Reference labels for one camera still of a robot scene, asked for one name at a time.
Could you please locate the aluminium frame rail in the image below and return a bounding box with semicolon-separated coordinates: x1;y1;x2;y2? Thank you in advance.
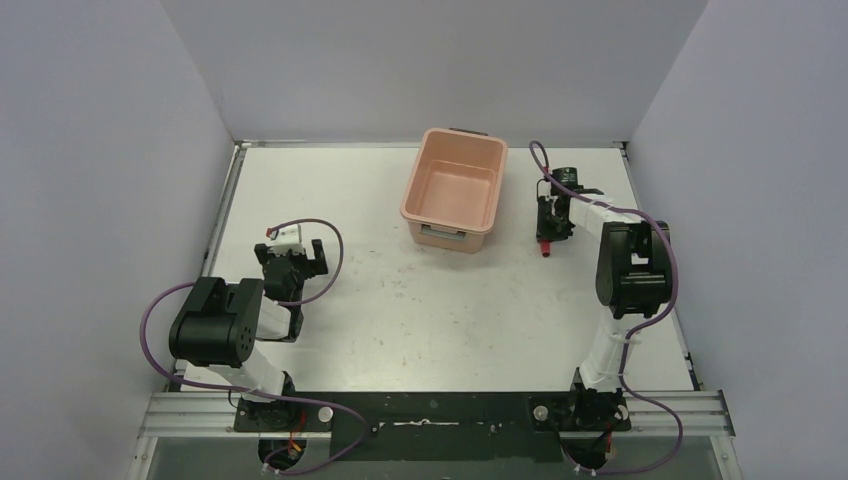
139;391;736;439

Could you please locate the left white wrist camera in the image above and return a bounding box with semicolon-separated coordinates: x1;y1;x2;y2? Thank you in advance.
266;224;305;256

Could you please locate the pink plastic bin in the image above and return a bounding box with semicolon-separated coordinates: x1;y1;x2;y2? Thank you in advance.
400;128;508;254

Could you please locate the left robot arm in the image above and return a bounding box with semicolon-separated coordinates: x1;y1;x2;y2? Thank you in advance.
169;239;329;432

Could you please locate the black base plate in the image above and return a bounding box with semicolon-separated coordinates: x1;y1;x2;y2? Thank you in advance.
233;391;631;462

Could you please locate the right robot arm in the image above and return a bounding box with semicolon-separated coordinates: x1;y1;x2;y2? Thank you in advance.
535;167;672;431

